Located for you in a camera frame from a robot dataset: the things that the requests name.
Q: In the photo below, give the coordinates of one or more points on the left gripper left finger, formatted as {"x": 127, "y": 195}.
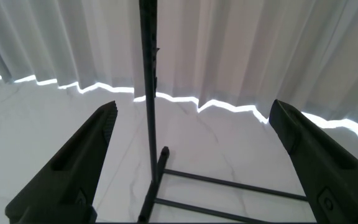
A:
{"x": 64, "y": 174}

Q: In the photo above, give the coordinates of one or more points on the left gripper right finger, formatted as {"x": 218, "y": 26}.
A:
{"x": 328, "y": 174}

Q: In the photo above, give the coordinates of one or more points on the black clothes rack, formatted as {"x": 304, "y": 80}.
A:
{"x": 149, "y": 62}

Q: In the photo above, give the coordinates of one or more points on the white curtain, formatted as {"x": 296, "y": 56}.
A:
{"x": 244, "y": 46}

